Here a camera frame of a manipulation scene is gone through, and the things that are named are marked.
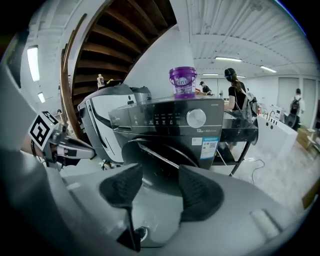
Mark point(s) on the black glass-top table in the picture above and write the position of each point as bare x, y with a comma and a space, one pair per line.
237, 125

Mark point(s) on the dark round washing machine door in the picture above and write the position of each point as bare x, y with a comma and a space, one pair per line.
160, 172

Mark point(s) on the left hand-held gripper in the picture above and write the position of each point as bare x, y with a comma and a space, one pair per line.
41, 131

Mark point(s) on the grey box-shaped appliance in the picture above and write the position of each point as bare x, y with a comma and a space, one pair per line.
141, 96

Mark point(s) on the person's grey shirt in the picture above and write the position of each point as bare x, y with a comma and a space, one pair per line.
12, 112

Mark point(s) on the stacked cardboard boxes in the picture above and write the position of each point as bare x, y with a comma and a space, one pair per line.
307, 140

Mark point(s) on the ceiling light tube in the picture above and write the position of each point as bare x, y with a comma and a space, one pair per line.
210, 74
41, 97
228, 59
33, 63
268, 69

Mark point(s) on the purple plastic bucket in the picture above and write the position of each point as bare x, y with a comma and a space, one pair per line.
182, 85

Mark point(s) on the small beige bottle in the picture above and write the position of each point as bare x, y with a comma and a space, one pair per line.
100, 81

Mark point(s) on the person's black shoe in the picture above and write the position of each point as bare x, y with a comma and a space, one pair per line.
141, 233

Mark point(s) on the dark grey washing machine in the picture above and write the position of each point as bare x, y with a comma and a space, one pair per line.
162, 117

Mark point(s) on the black yellow pad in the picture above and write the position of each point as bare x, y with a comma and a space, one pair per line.
110, 81

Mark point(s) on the wooden staircase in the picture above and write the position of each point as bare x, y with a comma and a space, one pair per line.
110, 50

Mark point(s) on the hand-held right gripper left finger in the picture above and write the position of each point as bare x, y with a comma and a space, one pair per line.
117, 190

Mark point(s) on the brown cardboard box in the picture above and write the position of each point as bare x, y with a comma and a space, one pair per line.
311, 197

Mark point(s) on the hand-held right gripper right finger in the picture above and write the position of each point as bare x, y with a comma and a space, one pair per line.
202, 195

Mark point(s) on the person's left forearm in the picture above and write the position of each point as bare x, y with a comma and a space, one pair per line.
27, 145

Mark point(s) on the white counter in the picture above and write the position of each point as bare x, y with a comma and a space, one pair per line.
275, 137

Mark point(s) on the white grey cleaning robot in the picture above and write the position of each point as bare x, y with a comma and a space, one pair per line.
100, 112

